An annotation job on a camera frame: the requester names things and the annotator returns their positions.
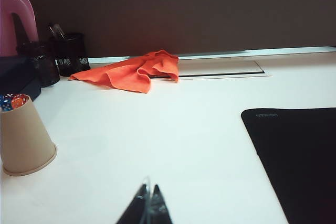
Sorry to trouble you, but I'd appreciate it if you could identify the upturned beige paper cup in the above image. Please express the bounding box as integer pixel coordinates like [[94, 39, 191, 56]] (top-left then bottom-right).
[[0, 93, 58, 177]]

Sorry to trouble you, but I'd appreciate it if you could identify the wide grey desk partition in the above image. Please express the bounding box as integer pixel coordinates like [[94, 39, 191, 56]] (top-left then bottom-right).
[[0, 0, 336, 58]]

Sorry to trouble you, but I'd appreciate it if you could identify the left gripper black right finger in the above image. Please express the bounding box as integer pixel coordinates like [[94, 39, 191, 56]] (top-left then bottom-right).
[[151, 183, 174, 224]]

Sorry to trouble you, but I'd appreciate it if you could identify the pink plastic arch stand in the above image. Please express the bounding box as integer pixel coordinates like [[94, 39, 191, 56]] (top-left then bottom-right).
[[0, 0, 39, 57]]

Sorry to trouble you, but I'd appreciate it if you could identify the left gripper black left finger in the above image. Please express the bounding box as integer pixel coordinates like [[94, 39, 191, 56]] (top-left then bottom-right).
[[115, 183, 150, 224]]

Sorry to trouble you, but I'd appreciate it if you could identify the dark blue box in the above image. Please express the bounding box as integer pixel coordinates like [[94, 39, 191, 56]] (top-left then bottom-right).
[[0, 55, 42, 101]]

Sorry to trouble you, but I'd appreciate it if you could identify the orange dotted die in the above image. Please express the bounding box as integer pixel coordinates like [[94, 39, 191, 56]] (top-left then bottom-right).
[[12, 94, 29, 109]]

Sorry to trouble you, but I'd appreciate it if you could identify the silver cable tray lid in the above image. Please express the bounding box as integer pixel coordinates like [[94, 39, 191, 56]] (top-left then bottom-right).
[[149, 60, 274, 79]]

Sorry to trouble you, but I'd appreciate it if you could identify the black mesh pen holder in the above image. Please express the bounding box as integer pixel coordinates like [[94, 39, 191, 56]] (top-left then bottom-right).
[[49, 32, 91, 77]]

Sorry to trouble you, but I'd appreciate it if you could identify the black mouse pad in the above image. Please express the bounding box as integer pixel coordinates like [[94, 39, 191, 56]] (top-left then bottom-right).
[[240, 107, 336, 224]]

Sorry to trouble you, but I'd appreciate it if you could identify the orange cloth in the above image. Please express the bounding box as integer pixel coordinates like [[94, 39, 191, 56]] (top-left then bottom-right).
[[68, 49, 180, 94]]

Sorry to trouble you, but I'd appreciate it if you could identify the silver pen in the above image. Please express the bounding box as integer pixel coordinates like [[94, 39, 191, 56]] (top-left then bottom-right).
[[47, 23, 67, 40]]

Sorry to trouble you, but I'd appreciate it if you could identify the dark mesh cup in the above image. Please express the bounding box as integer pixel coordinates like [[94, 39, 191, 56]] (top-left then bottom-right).
[[17, 40, 60, 88]]

